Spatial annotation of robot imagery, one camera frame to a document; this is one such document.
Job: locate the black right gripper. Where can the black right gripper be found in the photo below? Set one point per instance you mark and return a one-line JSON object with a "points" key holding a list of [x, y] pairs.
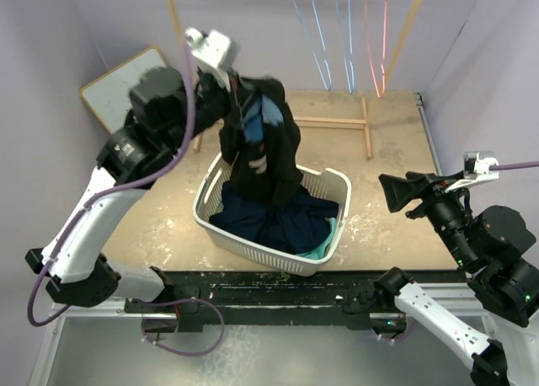
{"points": [[397, 190]]}

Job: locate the teal t shirt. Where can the teal t shirt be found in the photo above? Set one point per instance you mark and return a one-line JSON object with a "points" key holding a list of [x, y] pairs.
{"points": [[319, 252]]}

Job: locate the navy blue t shirt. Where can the navy blue t shirt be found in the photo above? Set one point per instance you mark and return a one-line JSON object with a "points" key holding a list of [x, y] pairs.
{"points": [[295, 223]]}

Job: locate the pink wire hanger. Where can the pink wire hanger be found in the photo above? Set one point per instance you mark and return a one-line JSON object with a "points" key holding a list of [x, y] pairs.
{"points": [[376, 25]]}

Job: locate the black printed t shirt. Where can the black printed t shirt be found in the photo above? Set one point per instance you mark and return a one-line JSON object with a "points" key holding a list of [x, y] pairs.
{"points": [[261, 147]]}

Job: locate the light blue wire hanger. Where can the light blue wire hanger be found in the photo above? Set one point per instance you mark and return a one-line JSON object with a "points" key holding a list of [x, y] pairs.
{"points": [[344, 17]]}

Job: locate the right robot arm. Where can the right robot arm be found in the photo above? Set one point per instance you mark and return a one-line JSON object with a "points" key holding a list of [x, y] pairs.
{"points": [[489, 248]]}

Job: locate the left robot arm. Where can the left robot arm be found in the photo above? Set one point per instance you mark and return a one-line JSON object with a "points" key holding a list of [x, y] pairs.
{"points": [[165, 112]]}

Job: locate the white perforated laundry basket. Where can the white perforated laundry basket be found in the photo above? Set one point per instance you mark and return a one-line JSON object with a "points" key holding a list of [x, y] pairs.
{"points": [[328, 184]]}

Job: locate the small framed whiteboard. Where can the small framed whiteboard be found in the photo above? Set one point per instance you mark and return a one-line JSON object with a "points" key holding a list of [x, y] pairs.
{"points": [[108, 96]]}

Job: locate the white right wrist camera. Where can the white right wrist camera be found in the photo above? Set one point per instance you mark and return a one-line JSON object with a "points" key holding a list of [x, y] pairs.
{"points": [[476, 171]]}

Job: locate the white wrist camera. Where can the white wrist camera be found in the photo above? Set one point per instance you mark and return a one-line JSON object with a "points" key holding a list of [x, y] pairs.
{"points": [[214, 53], [476, 171]]}

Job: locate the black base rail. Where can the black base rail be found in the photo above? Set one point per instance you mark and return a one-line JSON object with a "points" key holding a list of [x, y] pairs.
{"points": [[341, 298]]}

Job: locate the wooden clothes rack frame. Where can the wooden clothes rack frame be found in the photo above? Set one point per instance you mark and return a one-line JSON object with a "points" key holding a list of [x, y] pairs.
{"points": [[294, 63]]}

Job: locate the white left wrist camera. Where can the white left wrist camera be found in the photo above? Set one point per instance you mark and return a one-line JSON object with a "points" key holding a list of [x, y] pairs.
{"points": [[214, 53]]}

